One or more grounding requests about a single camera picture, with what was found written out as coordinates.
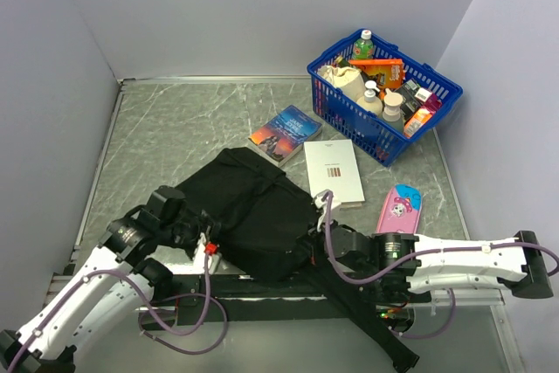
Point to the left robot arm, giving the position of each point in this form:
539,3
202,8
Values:
119,276

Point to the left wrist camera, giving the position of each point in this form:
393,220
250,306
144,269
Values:
206,257

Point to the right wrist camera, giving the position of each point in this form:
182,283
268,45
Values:
326,205

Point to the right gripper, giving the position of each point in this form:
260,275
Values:
312,246

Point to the beige cloth pouch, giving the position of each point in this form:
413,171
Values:
348,79

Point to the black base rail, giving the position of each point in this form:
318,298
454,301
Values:
246,299

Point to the black backpack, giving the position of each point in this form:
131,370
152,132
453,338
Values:
267,230

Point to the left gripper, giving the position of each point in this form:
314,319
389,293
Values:
207,227

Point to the Jane Eyre paperback book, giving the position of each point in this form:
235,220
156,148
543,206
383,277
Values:
283,136

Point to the blue plastic basket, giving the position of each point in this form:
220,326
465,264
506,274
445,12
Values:
367,131

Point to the black box with barcode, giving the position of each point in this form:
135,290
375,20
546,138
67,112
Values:
414,97

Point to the orange snack box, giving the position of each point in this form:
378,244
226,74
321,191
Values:
387,73

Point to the cream pump bottle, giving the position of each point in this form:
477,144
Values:
370,100

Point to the green drink bottle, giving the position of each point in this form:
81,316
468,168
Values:
363,47

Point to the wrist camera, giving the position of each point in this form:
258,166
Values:
206,257
326,205

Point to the orange small carton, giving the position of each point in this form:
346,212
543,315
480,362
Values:
420,117

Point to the magenta small box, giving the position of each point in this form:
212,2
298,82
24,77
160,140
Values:
433,103

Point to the beige lidded bottle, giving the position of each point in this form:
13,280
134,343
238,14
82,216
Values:
392,113

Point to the pink pencil case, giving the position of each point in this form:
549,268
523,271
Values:
401,210

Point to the white notebook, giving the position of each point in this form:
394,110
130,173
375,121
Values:
332,165

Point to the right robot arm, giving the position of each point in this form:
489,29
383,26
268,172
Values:
395,267

